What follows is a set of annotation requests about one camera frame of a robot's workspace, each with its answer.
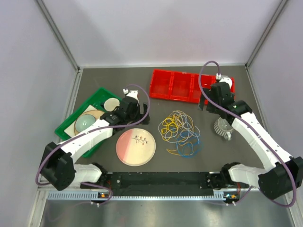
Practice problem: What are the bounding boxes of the small cream cup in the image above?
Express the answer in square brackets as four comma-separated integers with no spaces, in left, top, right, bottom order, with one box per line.
[104,98,120,112]

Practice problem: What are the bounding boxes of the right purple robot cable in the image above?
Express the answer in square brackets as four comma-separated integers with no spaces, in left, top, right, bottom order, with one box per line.
[198,61,298,209]

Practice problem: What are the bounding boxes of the grey slotted cable duct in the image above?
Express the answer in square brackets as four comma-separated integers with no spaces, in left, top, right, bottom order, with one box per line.
[47,191,226,201]

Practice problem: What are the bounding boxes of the pale green bowl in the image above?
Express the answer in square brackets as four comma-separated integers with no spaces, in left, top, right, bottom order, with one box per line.
[74,114,96,132]

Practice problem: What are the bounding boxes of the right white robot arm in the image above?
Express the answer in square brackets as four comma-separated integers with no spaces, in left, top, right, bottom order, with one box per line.
[200,82,303,200]

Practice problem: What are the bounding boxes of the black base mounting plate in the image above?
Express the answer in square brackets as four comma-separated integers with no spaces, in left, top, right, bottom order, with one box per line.
[80,171,249,196]

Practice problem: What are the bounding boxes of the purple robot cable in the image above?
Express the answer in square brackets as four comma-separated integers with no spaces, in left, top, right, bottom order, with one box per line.
[35,84,151,206]
[198,61,298,209]

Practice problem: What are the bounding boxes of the red divided plastic bin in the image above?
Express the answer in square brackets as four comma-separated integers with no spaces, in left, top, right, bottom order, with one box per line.
[148,69,236,105]

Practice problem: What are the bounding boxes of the white cable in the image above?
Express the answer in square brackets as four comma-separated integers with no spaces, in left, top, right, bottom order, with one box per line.
[160,111,190,142]

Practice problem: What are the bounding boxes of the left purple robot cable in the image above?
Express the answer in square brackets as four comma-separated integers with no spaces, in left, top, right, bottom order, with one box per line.
[35,84,151,206]

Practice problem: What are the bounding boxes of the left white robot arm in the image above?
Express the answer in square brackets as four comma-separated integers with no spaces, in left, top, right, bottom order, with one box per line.
[38,96,150,191]

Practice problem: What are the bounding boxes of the green plastic tray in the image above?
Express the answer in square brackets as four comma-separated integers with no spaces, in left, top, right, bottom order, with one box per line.
[55,88,121,162]

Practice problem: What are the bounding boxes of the yellow cable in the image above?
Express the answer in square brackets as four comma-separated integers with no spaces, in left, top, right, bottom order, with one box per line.
[158,110,202,157]

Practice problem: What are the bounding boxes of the round wooden board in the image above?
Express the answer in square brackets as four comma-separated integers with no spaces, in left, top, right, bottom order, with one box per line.
[83,109,104,122]

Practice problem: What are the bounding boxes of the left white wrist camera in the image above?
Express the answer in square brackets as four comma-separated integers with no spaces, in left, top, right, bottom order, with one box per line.
[123,88,139,101]

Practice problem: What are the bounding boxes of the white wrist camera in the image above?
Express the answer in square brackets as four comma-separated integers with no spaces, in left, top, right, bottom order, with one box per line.
[123,88,139,101]
[215,73,233,88]

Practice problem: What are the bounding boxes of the pink cream round plate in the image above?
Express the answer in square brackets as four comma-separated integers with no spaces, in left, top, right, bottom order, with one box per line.
[116,128,156,166]

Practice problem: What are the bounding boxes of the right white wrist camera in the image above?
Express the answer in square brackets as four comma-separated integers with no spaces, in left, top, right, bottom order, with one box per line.
[215,73,233,88]

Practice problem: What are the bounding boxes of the grey ribbed ceramic mug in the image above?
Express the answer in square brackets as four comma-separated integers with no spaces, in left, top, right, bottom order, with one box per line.
[214,117,234,141]

